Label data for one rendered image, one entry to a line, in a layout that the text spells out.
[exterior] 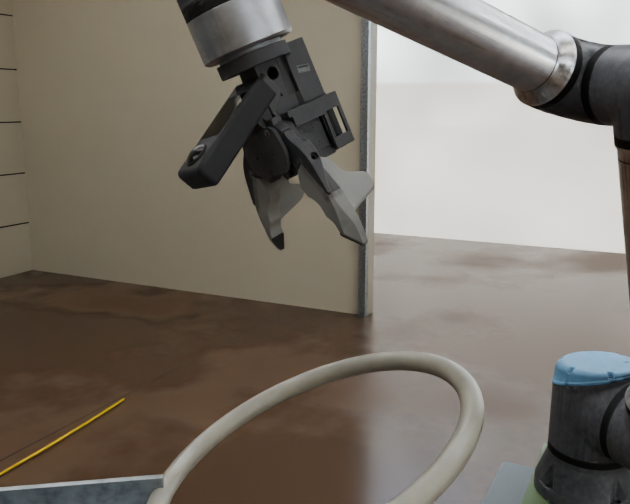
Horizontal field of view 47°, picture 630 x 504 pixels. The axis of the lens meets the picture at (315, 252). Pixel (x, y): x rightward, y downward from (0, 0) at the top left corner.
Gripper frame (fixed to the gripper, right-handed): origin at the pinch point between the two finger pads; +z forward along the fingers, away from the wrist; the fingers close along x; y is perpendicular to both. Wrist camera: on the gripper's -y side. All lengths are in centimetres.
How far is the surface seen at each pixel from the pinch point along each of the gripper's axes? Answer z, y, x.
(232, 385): 135, 111, 333
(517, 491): 81, 51, 46
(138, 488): 27, -18, 40
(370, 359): 28.7, 21.0, 31.9
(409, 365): 29.7, 22.2, 24.3
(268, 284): 133, 233, 477
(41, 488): 21, -29, 46
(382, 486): 161, 101, 193
